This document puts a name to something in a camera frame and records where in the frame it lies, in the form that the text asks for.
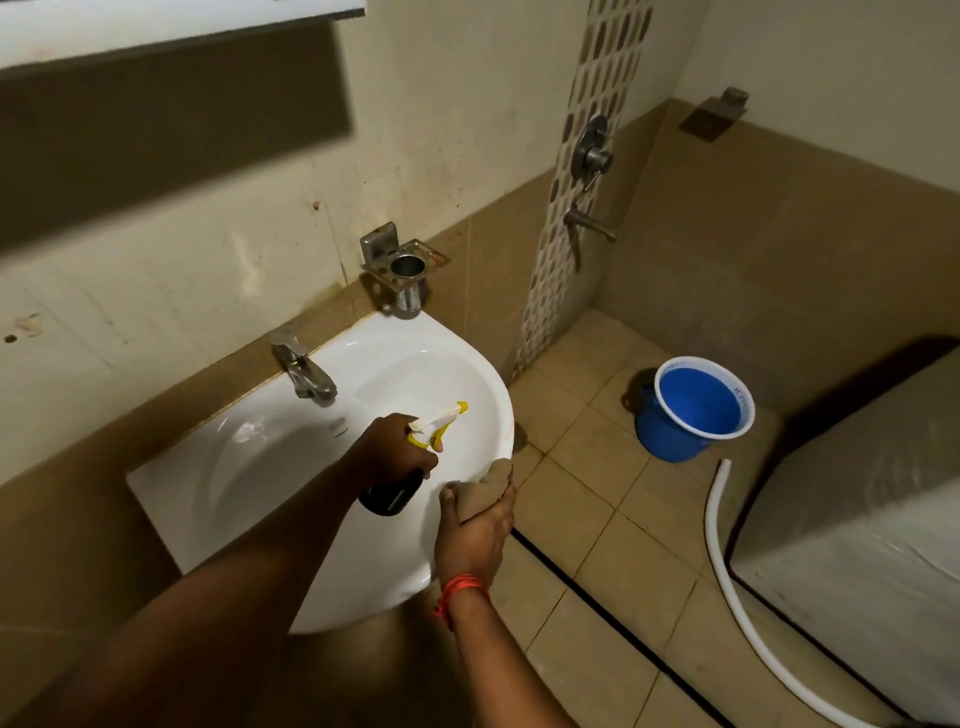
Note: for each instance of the person's left hand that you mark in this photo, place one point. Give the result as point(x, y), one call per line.
point(386, 450)

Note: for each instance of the person's right hand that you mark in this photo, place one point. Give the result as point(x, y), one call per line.
point(472, 544)

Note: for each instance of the person's left fingers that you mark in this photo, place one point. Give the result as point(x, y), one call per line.
point(424, 459)

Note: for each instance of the person's right thumb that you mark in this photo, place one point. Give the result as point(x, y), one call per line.
point(446, 504)

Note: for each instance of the brown cleaning cloth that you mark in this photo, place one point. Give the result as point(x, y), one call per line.
point(484, 484)

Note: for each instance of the dark spray bottle yellow nozzle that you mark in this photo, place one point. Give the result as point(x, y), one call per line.
point(386, 497)

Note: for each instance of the person's right forearm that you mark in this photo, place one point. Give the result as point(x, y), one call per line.
point(510, 667)

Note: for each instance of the person's left forearm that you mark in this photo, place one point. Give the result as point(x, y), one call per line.
point(210, 600)

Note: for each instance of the red wrist thread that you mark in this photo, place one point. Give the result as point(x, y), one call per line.
point(459, 589)

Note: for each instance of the white ceramic wash basin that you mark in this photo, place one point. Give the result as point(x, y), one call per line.
point(300, 450)

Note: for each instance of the chrome basin tap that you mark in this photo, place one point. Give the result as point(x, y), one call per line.
point(304, 369)

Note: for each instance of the steel tumbler cup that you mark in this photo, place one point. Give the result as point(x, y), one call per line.
point(409, 289)

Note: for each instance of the blue plastic bucket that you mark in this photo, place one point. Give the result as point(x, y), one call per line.
point(686, 416)

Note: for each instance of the chrome shower mixer valve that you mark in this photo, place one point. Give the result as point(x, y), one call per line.
point(591, 154)

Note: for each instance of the white mirror cabinet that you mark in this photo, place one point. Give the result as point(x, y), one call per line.
point(150, 26)

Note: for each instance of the steel tumbler holder bracket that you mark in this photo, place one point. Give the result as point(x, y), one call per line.
point(420, 255)

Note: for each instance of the chrome wall spout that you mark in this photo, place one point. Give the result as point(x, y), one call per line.
point(589, 223)

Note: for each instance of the metal wall hook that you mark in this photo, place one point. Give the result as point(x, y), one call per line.
point(716, 112)

